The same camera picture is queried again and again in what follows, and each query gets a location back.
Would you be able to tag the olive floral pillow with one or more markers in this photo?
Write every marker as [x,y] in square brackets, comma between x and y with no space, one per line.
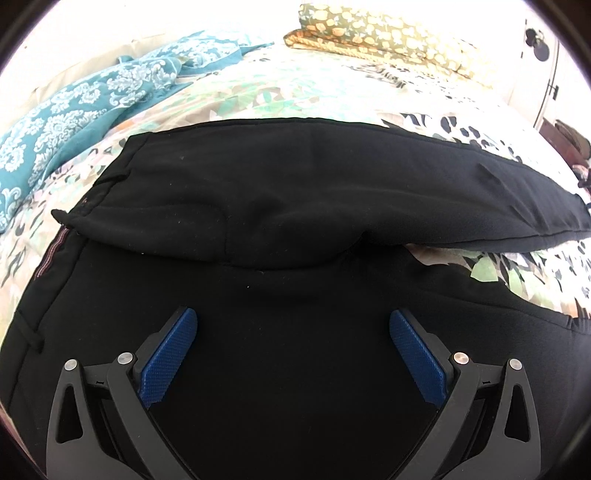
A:
[369,27]

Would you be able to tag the black pants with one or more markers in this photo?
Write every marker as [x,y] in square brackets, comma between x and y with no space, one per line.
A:
[277,184]

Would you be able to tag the teal damask print blanket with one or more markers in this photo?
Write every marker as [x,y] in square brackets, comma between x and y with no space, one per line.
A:
[92,101]

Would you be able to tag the yellow patterned pillow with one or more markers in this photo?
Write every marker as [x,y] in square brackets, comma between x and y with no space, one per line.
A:
[323,46]

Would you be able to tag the dark brown furniture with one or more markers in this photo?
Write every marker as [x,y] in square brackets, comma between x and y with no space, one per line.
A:
[570,138]

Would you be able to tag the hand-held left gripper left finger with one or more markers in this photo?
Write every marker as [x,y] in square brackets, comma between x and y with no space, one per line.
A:
[168,350]

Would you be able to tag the black wall fixture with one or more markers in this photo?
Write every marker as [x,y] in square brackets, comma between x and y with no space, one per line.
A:
[536,44]

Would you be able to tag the floral leaf print bedsheet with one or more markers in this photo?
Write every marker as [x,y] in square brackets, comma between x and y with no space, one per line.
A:
[300,92]

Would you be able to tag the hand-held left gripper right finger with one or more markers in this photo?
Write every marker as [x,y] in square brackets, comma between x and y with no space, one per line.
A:
[418,355]

